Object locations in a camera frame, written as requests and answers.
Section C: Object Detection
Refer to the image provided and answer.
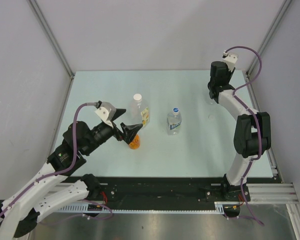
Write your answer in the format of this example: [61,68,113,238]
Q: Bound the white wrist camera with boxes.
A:
[222,51,239,72]
[94,102,117,127]

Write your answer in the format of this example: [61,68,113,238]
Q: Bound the small orange juice bottle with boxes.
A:
[128,134,141,150]

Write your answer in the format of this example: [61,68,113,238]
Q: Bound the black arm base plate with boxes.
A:
[97,176,251,202]

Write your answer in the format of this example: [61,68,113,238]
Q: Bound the white slotted cable duct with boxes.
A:
[53,199,240,214]

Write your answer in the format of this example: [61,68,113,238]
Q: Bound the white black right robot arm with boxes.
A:
[207,61,271,202]

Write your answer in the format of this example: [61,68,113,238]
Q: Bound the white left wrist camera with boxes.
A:
[94,102,117,127]

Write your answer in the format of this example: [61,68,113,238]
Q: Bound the clear blue-label Pocari bottle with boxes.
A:
[166,107,182,135]

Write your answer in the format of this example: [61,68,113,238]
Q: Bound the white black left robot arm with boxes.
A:
[0,102,143,240]

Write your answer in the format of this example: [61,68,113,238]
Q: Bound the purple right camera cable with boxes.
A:
[226,46,266,226]

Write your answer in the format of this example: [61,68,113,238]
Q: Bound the square clear NFC juice bottle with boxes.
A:
[129,93,150,128]

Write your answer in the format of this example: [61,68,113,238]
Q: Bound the aluminium frame rails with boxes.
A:
[244,72,300,240]

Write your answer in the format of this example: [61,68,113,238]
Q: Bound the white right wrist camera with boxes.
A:
[222,51,239,72]

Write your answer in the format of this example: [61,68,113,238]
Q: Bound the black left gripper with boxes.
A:
[83,108,143,155]

